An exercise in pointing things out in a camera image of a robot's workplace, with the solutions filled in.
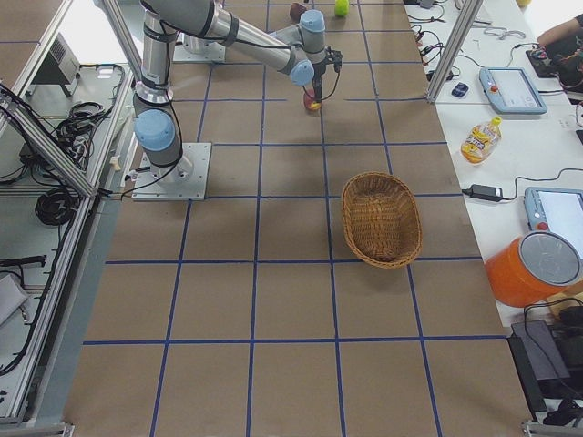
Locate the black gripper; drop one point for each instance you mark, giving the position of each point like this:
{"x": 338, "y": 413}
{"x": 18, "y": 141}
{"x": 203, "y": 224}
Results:
{"x": 318, "y": 71}

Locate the red yellow apple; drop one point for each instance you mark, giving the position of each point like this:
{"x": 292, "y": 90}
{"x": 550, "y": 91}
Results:
{"x": 309, "y": 101}

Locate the dark red apple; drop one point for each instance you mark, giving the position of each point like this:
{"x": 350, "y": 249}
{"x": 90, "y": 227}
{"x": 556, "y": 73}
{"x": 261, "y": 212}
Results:
{"x": 296, "y": 11}

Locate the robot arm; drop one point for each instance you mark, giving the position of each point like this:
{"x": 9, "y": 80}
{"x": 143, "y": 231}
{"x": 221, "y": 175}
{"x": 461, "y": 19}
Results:
{"x": 298, "y": 51}

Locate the wicker basket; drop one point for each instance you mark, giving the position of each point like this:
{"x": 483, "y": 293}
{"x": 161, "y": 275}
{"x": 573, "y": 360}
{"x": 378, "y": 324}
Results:
{"x": 381, "y": 221}

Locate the green apple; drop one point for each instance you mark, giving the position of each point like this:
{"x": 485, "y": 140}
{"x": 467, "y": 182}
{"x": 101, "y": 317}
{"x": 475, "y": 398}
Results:
{"x": 341, "y": 8}

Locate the dark blue pouch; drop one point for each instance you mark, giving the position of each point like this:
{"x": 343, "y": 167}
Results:
{"x": 460, "y": 90}

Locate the orange juice bottle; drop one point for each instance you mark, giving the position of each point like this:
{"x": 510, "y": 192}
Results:
{"x": 481, "y": 141}

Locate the teach pendant tablet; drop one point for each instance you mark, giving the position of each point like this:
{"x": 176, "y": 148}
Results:
{"x": 557, "y": 210}
{"x": 510, "y": 91}

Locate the black power adapter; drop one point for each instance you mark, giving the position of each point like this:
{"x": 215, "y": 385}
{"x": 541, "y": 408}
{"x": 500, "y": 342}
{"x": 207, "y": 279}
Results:
{"x": 482, "y": 192}

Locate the orange bucket with grey lid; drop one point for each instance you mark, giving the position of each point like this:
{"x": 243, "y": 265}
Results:
{"x": 532, "y": 268}

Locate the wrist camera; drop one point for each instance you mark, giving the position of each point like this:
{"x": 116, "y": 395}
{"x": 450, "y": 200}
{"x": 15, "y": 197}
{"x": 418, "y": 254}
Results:
{"x": 334, "y": 58}

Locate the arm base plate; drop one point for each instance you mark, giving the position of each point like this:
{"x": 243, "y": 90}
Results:
{"x": 186, "y": 181}
{"x": 190, "y": 49}

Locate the aluminium frame post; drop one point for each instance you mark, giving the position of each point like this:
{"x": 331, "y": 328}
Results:
{"x": 457, "y": 37}

